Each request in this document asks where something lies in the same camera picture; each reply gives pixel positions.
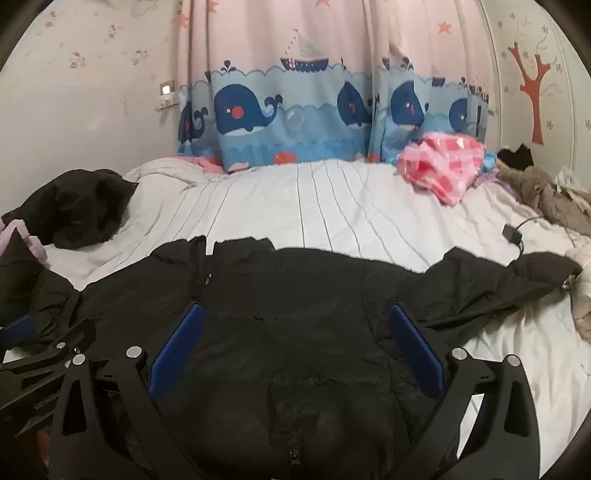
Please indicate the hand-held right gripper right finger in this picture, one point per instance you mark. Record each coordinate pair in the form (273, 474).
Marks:
(413, 341)

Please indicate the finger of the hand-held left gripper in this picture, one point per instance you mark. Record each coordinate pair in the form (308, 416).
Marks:
(16, 328)
(69, 341)

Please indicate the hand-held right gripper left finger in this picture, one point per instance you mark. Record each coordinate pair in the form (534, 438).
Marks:
(178, 341)

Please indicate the black puffer jacket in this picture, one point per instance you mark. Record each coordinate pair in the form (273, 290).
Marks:
(286, 323)

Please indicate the purple two-tone jacket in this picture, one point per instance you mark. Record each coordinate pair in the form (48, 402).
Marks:
(34, 244)

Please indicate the black garment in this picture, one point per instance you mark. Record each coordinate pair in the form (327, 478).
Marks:
(78, 207)

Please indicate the white striped bed sheet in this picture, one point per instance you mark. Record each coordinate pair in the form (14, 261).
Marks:
(346, 207)

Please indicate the cream blanket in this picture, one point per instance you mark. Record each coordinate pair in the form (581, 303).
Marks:
(582, 314)

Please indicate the pink checked cloth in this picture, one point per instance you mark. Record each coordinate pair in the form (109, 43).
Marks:
(438, 166)

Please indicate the pink blanket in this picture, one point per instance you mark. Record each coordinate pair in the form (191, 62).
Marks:
(203, 161)

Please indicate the brown coat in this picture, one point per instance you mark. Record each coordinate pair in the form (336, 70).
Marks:
(549, 198)

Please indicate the small black cloth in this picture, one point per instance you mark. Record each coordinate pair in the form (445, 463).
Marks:
(519, 157)

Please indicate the whale print curtain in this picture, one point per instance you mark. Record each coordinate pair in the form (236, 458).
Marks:
(277, 46)

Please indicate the white wall socket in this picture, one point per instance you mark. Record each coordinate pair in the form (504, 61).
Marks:
(166, 87)

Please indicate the red tree wall sticker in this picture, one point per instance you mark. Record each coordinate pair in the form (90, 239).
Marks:
(535, 101)

